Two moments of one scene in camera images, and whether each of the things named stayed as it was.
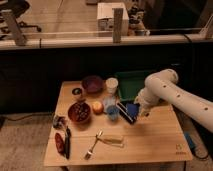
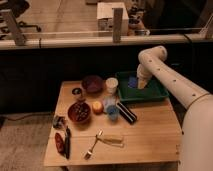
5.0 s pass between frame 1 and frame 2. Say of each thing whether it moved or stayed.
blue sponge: moved
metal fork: stayed
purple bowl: stayed
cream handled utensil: stayed
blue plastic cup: stayed
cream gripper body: moved
